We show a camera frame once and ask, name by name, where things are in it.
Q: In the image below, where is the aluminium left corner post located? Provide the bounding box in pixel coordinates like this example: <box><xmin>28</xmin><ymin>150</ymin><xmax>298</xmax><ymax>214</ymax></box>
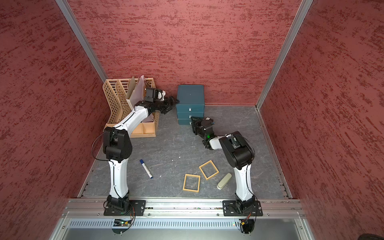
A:
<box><xmin>55</xmin><ymin>0</ymin><xmax>108</xmax><ymax>83</ymax></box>

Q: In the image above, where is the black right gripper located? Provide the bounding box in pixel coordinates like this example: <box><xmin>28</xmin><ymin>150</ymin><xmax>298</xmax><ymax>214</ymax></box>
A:
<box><xmin>192</xmin><ymin>116</ymin><xmax>208</xmax><ymax>139</ymax></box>

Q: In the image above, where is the large tan brooch box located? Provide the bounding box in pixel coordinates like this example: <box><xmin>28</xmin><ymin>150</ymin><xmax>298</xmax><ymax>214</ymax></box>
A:
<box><xmin>199</xmin><ymin>160</ymin><xmax>219</xmax><ymax>180</ymax></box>
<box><xmin>183</xmin><ymin>174</ymin><xmax>201</xmax><ymax>193</ymax></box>

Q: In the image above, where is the aluminium right corner post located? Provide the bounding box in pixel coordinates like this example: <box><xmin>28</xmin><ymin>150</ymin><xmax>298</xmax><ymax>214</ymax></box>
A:
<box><xmin>256</xmin><ymin>0</ymin><xmax>313</xmax><ymax>112</ymax></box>

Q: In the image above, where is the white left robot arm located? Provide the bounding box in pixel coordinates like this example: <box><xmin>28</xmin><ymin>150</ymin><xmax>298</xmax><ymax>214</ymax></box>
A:
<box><xmin>103</xmin><ymin>96</ymin><xmax>180</xmax><ymax>212</ymax></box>

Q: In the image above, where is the brown printed cardboard sheet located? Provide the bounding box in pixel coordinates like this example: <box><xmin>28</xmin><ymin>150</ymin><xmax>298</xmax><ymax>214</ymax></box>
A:
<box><xmin>126</xmin><ymin>77</ymin><xmax>136</xmax><ymax>99</ymax></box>

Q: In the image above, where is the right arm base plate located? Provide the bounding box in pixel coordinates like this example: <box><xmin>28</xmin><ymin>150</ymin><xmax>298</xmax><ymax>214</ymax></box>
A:
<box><xmin>223</xmin><ymin>200</ymin><xmax>264</xmax><ymax>217</ymax></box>

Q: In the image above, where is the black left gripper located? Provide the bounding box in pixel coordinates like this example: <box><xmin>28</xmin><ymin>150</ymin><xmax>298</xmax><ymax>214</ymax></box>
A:
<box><xmin>154</xmin><ymin>95</ymin><xmax>180</xmax><ymax>114</ymax></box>

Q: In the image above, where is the lilac plastic folder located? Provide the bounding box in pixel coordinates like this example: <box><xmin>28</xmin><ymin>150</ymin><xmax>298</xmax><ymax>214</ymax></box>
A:
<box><xmin>126</xmin><ymin>75</ymin><xmax>146</xmax><ymax>110</ymax></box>

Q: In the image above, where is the beige lattice file organizer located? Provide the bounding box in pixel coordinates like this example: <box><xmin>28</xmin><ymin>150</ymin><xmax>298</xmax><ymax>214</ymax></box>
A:
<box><xmin>103</xmin><ymin>78</ymin><xmax>160</xmax><ymax>138</ymax></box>

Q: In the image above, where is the left controller board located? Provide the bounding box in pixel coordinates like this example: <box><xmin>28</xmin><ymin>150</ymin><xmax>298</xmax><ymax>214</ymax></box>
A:
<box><xmin>113</xmin><ymin>219</ymin><xmax>133</xmax><ymax>228</ymax></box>

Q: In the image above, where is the aluminium front rail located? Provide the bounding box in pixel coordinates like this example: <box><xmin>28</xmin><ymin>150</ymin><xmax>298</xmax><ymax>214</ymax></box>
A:
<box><xmin>50</xmin><ymin>197</ymin><xmax>315</xmax><ymax>240</ymax></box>

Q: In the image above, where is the aluminium corner post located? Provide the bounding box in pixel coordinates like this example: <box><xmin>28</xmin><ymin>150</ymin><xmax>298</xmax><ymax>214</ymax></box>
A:
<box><xmin>55</xmin><ymin>0</ymin><xmax>108</xmax><ymax>83</ymax></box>
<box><xmin>256</xmin><ymin>0</ymin><xmax>313</xmax><ymax>112</ymax></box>

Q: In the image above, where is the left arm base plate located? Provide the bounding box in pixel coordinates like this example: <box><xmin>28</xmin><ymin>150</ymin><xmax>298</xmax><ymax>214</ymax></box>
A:
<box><xmin>104</xmin><ymin>198</ymin><xmax>147</xmax><ymax>217</ymax></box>

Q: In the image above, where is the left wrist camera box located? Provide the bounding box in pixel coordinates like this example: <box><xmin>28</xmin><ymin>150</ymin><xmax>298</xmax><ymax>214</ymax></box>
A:
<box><xmin>144</xmin><ymin>88</ymin><xmax>166</xmax><ymax>103</ymax></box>

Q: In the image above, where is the teal top drawer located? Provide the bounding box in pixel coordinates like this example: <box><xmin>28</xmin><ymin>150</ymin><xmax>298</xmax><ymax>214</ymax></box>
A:
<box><xmin>176</xmin><ymin>104</ymin><xmax>205</xmax><ymax>113</ymax></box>

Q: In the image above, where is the blue white marker pen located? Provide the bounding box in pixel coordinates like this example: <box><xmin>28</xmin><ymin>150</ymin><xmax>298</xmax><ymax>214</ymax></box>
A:
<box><xmin>140</xmin><ymin>160</ymin><xmax>153</xmax><ymax>179</ymax></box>

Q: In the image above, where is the teal stacked drawer cabinet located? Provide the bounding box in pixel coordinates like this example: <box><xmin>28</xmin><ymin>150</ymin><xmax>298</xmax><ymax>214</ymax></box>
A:
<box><xmin>175</xmin><ymin>84</ymin><xmax>206</xmax><ymax>126</ymax></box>

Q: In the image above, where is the beige oblong case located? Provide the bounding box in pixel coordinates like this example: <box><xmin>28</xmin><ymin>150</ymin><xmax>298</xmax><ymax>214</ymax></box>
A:
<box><xmin>217</xmin><ymin>173</ymin><xmax>232</xmax><ymax>190</ymax></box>

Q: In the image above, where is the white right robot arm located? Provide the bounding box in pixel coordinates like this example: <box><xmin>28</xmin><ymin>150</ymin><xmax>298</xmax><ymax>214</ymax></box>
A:
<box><xmin>191</xmin><ymin>117</ymin><xmax>257</xmax><ymax>212</ymax></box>

